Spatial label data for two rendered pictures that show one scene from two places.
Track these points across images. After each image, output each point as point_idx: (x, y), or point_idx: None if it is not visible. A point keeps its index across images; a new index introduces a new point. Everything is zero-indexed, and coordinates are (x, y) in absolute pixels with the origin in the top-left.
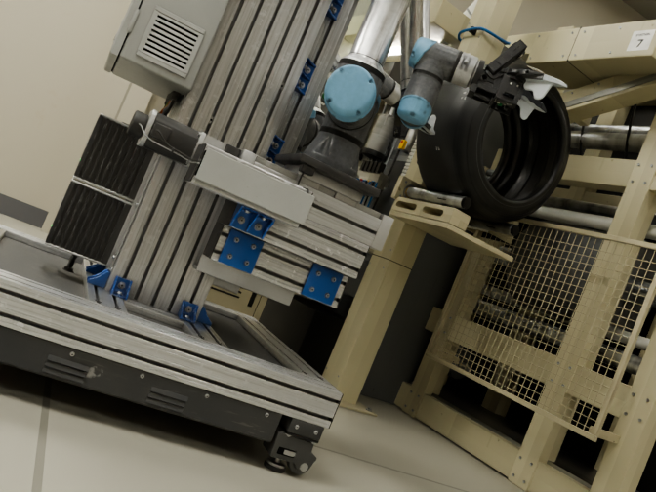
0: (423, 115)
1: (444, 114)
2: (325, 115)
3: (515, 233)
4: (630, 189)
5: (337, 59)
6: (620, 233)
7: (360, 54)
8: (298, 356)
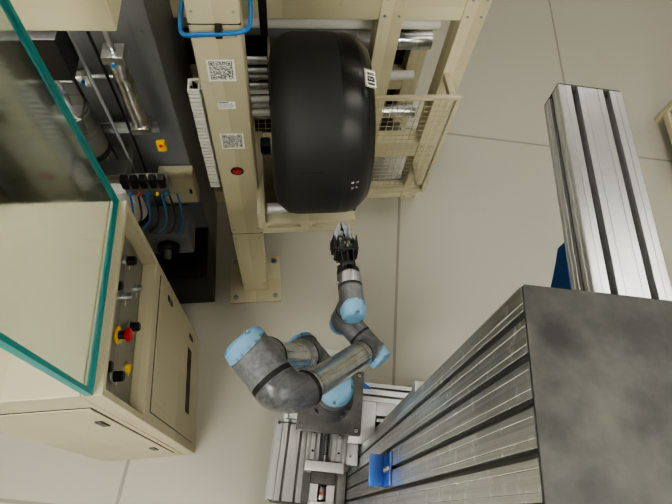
0: None
1: (334, 201)
2: (124, 248)
3: None
4: (384, 23)
5: (363, 360)
6: (385, 61)
7: None
8: (402, 388)
